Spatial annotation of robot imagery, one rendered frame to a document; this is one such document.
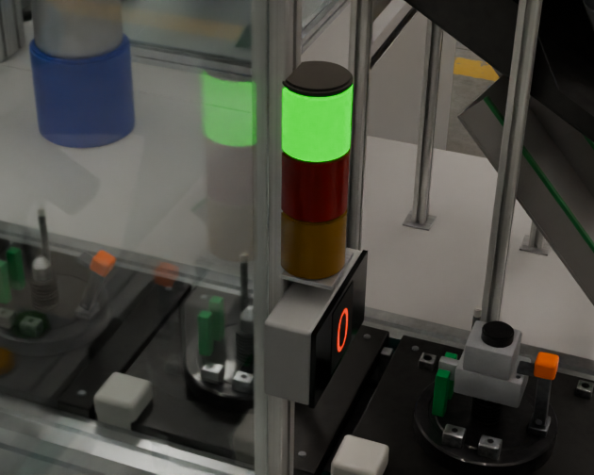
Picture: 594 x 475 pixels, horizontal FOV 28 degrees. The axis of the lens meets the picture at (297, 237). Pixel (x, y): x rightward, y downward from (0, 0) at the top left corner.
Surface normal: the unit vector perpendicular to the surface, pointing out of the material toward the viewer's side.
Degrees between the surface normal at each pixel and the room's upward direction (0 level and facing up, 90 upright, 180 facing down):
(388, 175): 0
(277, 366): 90
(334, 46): 0
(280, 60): 90
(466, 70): 0
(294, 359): 90
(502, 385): 90
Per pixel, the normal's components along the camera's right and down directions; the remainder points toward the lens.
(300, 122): -0.45, 0.48
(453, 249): 0.01, -0.84
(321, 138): 0.12, 0.54
